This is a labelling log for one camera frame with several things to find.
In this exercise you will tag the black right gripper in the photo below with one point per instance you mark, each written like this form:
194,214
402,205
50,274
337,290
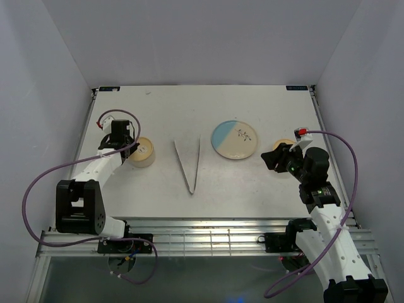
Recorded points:
279,155

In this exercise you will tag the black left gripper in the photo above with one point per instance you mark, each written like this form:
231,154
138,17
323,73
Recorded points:
132,148

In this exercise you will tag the wooden round lid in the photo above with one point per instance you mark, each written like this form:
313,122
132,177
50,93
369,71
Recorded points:
144,150
282,141

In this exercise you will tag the steel lunch bowl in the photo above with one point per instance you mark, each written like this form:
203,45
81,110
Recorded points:
145,163

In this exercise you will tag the stainless steel slotted tongs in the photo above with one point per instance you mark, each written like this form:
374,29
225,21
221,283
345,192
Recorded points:
188,152

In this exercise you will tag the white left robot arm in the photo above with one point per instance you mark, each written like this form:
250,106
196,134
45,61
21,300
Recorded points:
79,202

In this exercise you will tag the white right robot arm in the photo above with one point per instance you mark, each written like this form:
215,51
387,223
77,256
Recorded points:
323,237

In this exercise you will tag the blue and white plate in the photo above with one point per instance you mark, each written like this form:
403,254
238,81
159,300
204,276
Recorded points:
234,140

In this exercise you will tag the left blue corner label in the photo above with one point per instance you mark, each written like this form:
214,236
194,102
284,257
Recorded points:
109,89

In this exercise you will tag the blue corner label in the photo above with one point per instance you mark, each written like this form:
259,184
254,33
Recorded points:
296,88
109,89

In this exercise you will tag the right blue corner label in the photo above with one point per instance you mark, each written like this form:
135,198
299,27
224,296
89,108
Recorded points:
296,88

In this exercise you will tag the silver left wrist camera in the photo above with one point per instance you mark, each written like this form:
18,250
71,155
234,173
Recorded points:
105,124

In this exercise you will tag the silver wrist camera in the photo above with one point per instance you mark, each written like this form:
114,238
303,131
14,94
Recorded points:
303,139
105,124

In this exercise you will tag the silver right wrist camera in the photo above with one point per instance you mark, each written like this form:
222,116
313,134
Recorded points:
303,139

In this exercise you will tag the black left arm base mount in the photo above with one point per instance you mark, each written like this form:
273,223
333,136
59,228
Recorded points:
129,244

